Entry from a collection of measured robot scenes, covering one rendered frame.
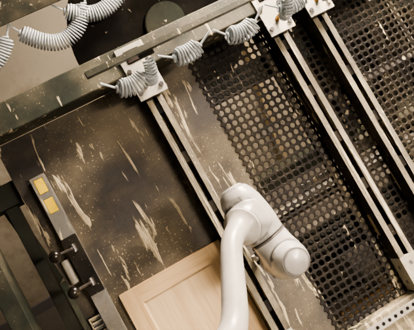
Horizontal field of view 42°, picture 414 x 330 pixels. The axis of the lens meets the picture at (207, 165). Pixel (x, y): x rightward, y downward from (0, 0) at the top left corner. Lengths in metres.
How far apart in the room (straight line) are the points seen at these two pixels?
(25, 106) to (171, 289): 0.75
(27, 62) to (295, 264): 2.62
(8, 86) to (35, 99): 1.86
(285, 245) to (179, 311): 0.56
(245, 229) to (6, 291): 0.81
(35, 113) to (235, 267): 0.86
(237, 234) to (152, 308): 0.58
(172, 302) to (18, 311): 0.48
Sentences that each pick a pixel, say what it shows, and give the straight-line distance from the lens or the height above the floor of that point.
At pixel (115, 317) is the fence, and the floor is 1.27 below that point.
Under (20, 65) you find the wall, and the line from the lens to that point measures 3.63.
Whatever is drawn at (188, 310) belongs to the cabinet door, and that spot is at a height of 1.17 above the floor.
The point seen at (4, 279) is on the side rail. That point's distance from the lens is 1.79.
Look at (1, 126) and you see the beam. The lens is 1.79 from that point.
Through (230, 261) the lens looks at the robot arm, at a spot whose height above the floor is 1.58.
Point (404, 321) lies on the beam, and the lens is 2.01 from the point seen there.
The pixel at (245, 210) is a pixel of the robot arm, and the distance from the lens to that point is 1.35.
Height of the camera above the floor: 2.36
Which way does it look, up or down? 28 degrees down
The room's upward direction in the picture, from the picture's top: 22 degrees counter-clockwise
